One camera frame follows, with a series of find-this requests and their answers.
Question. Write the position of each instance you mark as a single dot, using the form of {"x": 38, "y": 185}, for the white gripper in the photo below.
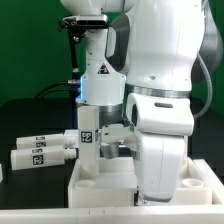
{"x": 158, "y": 165}

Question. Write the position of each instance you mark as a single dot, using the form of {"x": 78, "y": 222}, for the white desk tabletop tray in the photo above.
{"x": 116, "y": 186}

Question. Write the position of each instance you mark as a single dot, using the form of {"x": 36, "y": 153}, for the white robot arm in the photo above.
{"x": 142, "y": 56}

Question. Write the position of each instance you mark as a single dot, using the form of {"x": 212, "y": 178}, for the white L-shaped fence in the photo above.
{"x": 178, "y": 214}

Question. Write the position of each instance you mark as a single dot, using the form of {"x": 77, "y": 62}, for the white marker sheet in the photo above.
{"x": 71, "y": 135}

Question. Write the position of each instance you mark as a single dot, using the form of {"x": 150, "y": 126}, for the white piece at left edge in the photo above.
{"x": 1, "y": 173}

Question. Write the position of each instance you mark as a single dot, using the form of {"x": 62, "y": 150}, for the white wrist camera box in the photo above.
{"x": 150, "y": 116}

